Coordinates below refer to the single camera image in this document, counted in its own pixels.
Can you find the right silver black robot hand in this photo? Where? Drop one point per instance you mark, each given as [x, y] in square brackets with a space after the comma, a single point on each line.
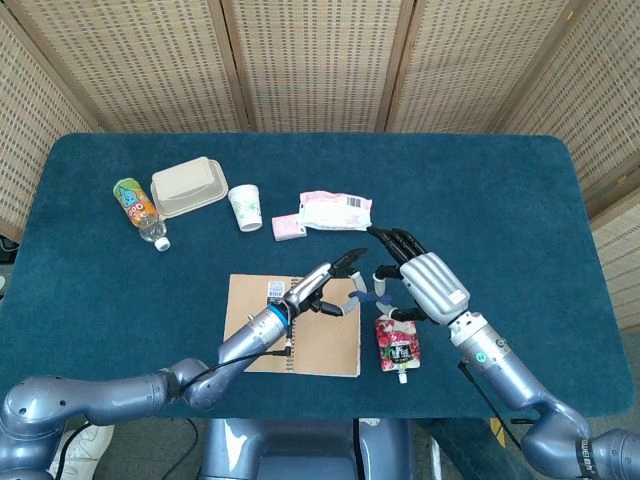
[432, 285]

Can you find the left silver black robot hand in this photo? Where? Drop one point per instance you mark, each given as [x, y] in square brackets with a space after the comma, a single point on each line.
[310, 285]

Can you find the blue plastic piece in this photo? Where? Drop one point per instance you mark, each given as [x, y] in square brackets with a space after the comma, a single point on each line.
[370, 298]

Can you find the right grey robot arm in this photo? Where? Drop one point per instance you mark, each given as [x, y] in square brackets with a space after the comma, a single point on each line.
[505, 365]

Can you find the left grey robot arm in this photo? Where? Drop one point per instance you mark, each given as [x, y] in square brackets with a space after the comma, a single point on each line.
[125, 395]

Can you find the small pink tissue pack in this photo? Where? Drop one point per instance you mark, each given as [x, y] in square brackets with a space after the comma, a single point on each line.
[287, 227]

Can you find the kraft spiral notebook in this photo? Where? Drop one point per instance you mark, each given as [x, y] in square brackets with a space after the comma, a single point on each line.
[330, 350]

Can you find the red jelly drink pouch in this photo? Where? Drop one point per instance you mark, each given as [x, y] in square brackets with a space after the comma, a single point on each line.
[397, 350]

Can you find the white pink wet wipes pack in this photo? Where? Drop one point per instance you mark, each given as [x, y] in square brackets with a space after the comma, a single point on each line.
[335, 210]

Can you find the dark blue table cloth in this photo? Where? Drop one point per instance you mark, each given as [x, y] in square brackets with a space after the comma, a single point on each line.
[450, 190]

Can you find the white paper cup green print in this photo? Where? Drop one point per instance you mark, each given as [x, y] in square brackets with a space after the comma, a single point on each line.
[247, 207]

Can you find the beige takeaway food box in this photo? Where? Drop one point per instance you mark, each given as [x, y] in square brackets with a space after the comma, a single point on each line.
[182, 187]

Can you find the grey robot torso base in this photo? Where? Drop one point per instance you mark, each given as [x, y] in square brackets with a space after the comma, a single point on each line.
[300, 450]

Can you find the plastic bottle orange label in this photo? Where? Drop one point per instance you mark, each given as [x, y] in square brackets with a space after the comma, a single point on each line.
[136, 205]

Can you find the woven wooden folding screen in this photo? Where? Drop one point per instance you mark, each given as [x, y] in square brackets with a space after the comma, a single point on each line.
[320, 60]

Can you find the white shoe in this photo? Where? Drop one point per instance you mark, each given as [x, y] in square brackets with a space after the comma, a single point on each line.
[85, 445]

